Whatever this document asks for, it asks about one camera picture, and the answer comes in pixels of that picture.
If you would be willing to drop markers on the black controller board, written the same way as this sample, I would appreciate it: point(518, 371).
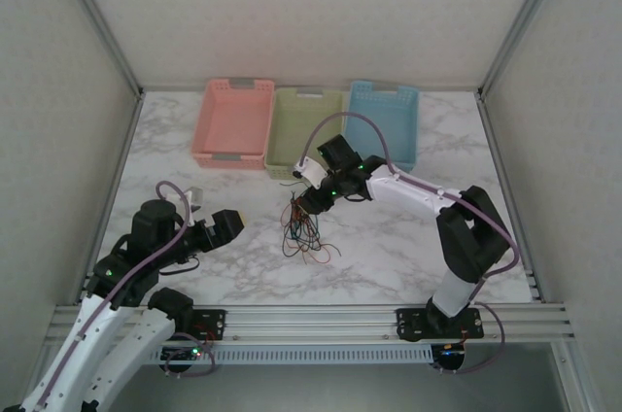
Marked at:
point(449, 358)
point(182, 356)

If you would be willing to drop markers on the aluminium frame leg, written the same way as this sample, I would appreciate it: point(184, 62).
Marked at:
point(573, 383)

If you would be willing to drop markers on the pink plastic basket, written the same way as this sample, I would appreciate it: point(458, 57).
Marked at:
point(233, 125)

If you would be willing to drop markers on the blue plastic basket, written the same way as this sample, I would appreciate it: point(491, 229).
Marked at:
point(379, 130)

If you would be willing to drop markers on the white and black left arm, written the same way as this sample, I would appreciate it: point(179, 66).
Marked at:
point(131, 344)

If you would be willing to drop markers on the aluminium frame post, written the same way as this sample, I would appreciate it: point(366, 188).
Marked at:
point(102, 18)
point(522, 18)

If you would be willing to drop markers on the aluminium table side rail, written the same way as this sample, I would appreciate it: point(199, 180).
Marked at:
point(115, 188)
point(500, 164)

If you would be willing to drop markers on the green plastic basket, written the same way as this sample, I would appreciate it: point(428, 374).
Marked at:
point(286, 140)

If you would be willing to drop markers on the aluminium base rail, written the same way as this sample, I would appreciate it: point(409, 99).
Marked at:
point(311, 322)

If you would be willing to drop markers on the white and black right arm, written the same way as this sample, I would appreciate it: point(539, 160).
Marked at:
point(413, 193)

